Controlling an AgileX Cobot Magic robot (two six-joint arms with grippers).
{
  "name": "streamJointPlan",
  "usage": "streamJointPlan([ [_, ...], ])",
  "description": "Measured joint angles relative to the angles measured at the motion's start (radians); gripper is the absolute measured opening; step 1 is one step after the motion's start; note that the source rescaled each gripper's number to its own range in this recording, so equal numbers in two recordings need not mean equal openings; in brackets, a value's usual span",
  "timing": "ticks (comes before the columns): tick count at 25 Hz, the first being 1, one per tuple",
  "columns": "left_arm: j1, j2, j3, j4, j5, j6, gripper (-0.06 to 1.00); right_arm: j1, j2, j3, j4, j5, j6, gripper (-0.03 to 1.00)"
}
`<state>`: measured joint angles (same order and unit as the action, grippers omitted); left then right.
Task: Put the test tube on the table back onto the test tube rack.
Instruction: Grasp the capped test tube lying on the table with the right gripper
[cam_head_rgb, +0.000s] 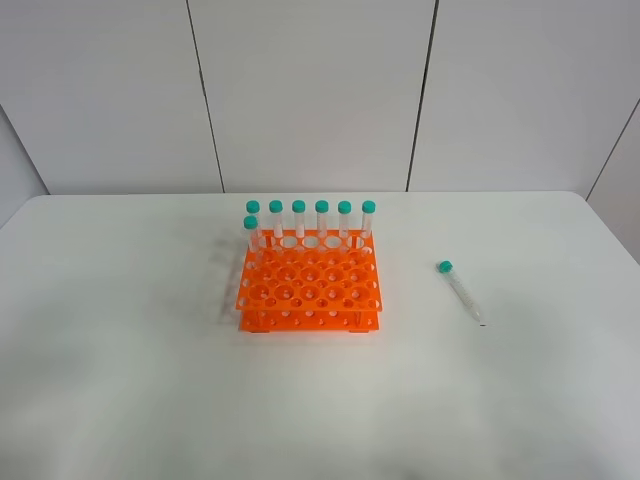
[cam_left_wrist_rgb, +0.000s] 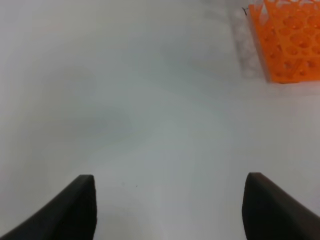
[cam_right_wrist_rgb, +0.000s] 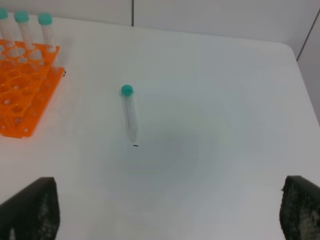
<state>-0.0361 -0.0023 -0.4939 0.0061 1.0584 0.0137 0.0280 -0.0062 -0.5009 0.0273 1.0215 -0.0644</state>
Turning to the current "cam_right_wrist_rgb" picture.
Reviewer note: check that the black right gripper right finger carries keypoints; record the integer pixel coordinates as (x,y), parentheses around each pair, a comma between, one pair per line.
(299,213)

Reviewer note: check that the teal capped racked tube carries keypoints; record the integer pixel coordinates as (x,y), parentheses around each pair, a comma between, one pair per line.
(46,22)
(22,19)
(5,29)

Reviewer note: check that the orange test tube rack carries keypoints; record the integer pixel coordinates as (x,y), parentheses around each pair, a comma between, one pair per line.
(26,87)

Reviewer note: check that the teal capped clear test tube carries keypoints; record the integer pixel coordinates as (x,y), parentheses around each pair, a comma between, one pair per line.
(130,113)

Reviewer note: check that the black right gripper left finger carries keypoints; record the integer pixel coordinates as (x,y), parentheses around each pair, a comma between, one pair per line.
(33,213)

